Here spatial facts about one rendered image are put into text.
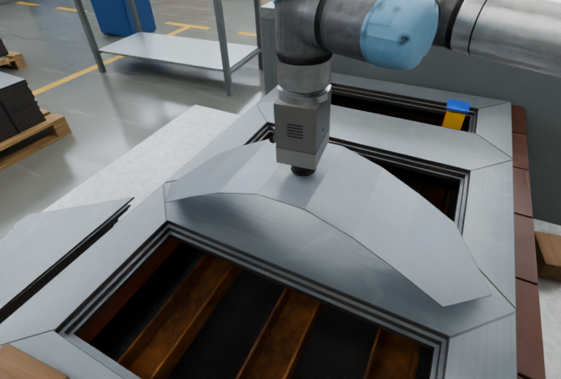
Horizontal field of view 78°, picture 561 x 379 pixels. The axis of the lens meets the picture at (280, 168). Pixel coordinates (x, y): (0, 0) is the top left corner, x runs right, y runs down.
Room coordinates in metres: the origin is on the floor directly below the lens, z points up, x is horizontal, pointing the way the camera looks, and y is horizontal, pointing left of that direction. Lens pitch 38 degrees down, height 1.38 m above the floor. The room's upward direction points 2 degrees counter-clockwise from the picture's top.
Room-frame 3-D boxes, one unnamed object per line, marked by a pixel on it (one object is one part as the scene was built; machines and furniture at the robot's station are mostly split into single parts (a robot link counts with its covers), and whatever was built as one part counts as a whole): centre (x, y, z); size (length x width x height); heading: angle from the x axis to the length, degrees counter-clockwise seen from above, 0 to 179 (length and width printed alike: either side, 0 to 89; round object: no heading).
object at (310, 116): (0.47, -0.03, 1.11); 0.10 x 0.09 x 0.16; 68
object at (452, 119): (0.89, -0.53, 0.78); 0.05 x 0.05 x 0.19; 62
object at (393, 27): (0.40, -0.12, 1.27); 0.11 x 0.11 x 0.08; 45
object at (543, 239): (0.49, -0.62, 0.70); 0.10 x 0.06 x 0.05; 163
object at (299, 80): (0.46, -0.04, 1.19); 0.08 x 0.08 x 0.05
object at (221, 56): (3.45, 0.98, 0.49); 1.60 x 0.70 x 0.99; 64
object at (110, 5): (4.87, 1.97, 0.29); 0.61 x 0.43 x 0.57; 60
